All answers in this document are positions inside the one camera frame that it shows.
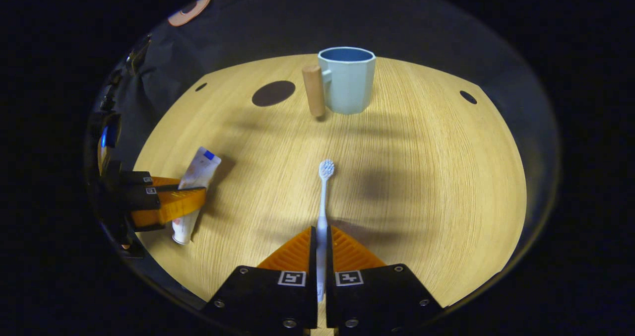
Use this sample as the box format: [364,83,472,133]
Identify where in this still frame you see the white toothpaste tube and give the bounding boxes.
[172,146,222,245]

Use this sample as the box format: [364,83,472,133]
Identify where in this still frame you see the white toothbrush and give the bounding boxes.
[316,159,335,302]

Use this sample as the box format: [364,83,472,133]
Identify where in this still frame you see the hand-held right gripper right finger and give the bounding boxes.
[325,225,445,336]

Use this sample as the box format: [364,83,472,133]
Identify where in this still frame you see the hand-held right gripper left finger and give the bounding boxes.
[201,226,318,336]

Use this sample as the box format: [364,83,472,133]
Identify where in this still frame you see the light blue cup wooden handle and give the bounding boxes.
[302,47,377,118]

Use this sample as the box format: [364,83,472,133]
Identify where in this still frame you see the wooden desktop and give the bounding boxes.
[133,53,527,336]

